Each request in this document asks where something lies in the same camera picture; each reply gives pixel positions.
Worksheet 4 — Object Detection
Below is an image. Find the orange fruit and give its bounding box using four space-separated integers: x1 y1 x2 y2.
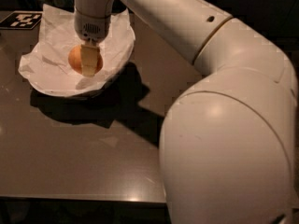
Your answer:
68 45 103 75

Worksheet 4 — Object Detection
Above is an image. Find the white crumpled paper liner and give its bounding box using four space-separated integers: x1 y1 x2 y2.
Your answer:
18 3 136 97

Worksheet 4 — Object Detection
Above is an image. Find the white bowl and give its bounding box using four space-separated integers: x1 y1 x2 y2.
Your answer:
29 12 136 99

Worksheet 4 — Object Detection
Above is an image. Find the black white fiducial marker card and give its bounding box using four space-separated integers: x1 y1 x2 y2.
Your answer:
0 11 42 30

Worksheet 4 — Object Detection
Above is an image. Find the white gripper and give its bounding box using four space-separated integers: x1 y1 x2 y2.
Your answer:
74 10 110 77

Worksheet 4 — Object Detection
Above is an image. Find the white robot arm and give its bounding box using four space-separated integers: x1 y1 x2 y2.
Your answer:
75 0 298 224

